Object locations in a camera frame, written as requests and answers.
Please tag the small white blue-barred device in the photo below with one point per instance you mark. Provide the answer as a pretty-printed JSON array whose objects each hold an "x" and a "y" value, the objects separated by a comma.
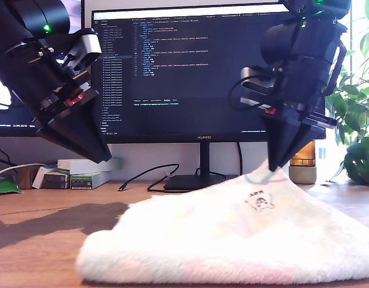
[{"x": 322, "y": 153}]

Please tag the green leafy houseplant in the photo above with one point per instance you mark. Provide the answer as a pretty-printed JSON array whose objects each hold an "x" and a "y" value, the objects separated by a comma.
[{"x": 356, "y": 162}]

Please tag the small dark grey box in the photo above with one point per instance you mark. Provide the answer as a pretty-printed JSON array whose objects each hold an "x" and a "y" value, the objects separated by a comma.
[
  {"x": 55, "y": 185},
  {"x": 55, "y": 177}
]

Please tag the green pouch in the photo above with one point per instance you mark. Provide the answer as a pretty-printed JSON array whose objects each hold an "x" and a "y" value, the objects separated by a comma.
[{"x": 4, "y": 186}]

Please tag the amber bottle in green cup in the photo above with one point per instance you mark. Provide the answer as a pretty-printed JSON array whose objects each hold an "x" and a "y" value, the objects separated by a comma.
[{"x": 302, "y": 177}]

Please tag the long white box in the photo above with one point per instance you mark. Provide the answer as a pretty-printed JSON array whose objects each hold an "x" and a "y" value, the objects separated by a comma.
[{"x": 76, "y": 166}]

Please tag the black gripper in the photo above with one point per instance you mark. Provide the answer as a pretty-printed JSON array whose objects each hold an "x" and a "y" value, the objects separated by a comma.
[
  {"x": 40, "y": 84},
  {"x": 304, "y": 87}
]

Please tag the black Huawei monitor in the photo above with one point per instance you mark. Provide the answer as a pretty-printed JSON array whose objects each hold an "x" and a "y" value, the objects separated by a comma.
[{"x": 187, "y": 90}]

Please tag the black monitor with purple terminal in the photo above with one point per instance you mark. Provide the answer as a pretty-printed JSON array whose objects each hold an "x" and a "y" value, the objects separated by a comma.
[{"x": 7, "y": 120}]

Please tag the white box with teal edge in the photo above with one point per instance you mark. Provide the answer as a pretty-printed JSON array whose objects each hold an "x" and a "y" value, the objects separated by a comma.
[{"x": 37, "y": 181}]

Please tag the pastel checked tea towel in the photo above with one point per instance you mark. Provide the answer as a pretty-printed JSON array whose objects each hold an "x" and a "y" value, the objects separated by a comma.
[{"x": 217, "y": 240}]

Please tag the black monitor stand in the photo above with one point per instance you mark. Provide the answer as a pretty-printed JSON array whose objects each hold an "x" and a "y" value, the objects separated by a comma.
[{"x": 204, "y": 159}]

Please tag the brown cardboard box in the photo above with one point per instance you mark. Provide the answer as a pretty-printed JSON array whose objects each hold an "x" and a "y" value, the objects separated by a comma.
[{"x": 25, "y": 180}]

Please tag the green and white box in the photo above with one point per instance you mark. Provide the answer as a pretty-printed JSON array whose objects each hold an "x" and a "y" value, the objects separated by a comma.
[{"x": 82, "y": 181}]

